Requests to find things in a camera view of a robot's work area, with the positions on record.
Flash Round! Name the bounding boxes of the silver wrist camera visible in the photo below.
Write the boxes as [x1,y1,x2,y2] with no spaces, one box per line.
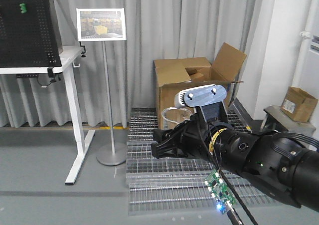
[174,84,217,108]

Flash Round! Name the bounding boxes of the black cable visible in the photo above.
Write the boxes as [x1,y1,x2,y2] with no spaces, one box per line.
[216,165,260,225]

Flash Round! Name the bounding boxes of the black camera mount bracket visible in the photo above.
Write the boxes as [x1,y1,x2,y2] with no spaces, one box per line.
[184,84,229,126]

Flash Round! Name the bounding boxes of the grey curtain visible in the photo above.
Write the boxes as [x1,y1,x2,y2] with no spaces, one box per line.
[0,0,265,128]

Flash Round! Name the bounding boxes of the clear glass beaker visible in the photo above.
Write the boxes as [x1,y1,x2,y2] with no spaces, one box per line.
[160,107,193,130]

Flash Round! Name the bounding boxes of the green circuit board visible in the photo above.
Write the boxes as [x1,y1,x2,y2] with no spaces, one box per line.
[204,170,236,214]

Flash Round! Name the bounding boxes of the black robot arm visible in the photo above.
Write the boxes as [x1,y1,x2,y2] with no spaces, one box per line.
[152,120,319,211]

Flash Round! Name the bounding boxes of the black pegboard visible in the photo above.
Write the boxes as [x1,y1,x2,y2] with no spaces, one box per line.
[0,0,61,68]

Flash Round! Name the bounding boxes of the grey low stand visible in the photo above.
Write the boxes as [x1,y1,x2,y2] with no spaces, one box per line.
[260,105,316,137]

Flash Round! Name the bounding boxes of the framed photo sign stand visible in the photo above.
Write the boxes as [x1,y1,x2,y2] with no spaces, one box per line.
[76,8,127,166]

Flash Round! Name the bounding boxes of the small cardboard box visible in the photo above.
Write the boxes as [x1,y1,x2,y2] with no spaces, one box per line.
[280,86,318,123]

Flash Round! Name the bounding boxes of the green clip on pegboard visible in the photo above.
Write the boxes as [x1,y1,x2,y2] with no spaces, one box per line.
[19,3,27,14]

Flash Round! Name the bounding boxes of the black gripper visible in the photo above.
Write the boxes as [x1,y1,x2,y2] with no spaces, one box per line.
[151,120,219,160]

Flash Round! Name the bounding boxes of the large open cardboard box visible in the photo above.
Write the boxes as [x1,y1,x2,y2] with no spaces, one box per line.
[154,43,247,130]

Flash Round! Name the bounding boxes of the white standing desk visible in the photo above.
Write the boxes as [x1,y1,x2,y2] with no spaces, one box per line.
[0,45,96,186]

